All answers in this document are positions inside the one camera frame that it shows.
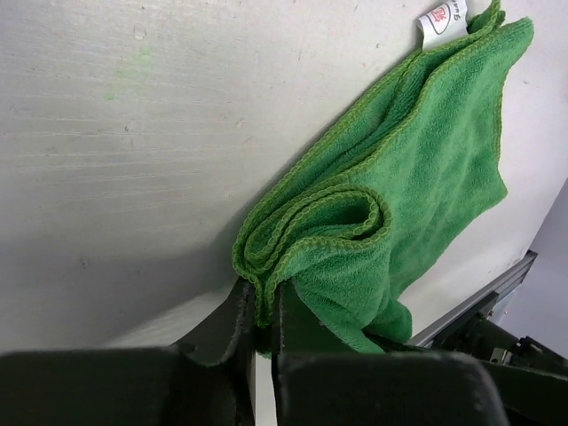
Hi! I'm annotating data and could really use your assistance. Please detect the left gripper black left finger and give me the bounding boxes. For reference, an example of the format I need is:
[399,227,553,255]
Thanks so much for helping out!
[175,279,256,425]

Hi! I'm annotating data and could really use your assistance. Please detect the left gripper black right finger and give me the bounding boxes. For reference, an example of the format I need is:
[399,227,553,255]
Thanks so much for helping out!
[272,284,426,425]

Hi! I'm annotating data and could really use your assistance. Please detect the green towel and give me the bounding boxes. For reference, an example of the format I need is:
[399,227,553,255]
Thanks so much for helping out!
[232,1,534,353]

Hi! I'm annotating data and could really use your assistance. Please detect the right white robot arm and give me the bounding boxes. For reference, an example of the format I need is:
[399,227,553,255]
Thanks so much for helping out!
[431,314,567,393]

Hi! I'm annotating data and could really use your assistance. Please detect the aluminium mounting rail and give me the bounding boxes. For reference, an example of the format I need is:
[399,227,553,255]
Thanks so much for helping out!
[409,250,538,347]

